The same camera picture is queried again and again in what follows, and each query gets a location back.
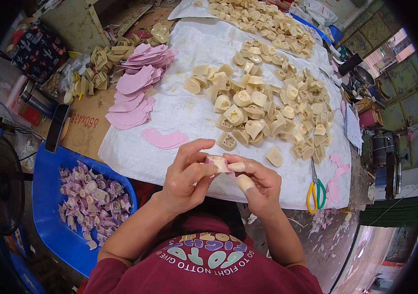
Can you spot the stack of pink cut covers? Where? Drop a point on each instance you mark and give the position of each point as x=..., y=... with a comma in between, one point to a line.
x=137, y=86

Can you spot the pink scrap strip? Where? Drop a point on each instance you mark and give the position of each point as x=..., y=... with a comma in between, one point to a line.
x=337, y=176

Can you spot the cream heel block with pink cover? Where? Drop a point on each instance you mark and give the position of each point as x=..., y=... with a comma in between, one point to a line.
x=218, y=164

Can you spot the person's left hand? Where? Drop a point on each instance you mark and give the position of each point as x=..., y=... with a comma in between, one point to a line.
x=179, y=187

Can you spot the cluster of cream heel blocks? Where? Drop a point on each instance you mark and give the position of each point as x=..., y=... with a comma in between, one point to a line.
x=117, y=60

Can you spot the single cream heel block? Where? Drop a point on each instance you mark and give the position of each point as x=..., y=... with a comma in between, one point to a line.
x=275, y=156

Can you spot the person's body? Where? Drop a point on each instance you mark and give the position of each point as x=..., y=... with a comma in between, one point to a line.
x=203, y=257

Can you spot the person's right hand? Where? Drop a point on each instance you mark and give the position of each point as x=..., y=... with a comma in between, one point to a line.
x=264, y=191

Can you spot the pile of pink covered heel blocks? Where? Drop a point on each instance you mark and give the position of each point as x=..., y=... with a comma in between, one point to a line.
x=93, y=205

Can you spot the clear plastic bag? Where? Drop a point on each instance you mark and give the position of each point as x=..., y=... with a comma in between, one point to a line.
x=71, y=71

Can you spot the blue plastic bin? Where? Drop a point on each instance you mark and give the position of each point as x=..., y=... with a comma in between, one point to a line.
x=52, y=220

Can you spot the yellow and green scissors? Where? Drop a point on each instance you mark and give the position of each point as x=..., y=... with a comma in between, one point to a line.
x=315, y=191

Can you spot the steel thermos cup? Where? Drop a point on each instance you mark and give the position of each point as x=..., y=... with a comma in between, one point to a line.
x=38, y=97

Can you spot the pink cut cover sheet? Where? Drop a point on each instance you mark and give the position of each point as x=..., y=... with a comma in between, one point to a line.
x=164, y=139

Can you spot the white woven sack sheet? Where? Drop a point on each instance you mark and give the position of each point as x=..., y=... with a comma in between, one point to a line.
x=201, y=110

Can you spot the brown cardboard sheet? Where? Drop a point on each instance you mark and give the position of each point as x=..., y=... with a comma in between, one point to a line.
x=91, y=121

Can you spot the red box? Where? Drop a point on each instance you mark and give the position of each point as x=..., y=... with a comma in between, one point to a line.
x=370, y=117

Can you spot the sheet of white paper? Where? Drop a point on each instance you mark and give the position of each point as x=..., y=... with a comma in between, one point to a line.
x=353, y=128

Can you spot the dark patterned bag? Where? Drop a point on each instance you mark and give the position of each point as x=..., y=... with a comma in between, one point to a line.
x=40, y=51

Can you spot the long heap of cream heel blocks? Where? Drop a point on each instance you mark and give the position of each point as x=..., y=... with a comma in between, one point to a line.
x=264, y=20

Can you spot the steel pot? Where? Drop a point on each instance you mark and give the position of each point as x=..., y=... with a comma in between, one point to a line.
x=364, y=76

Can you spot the black motor machine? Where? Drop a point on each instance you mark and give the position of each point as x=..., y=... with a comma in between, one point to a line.
x=387, y=161

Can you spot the black smartphone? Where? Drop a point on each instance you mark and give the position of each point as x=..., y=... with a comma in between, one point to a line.
x=56, y=128

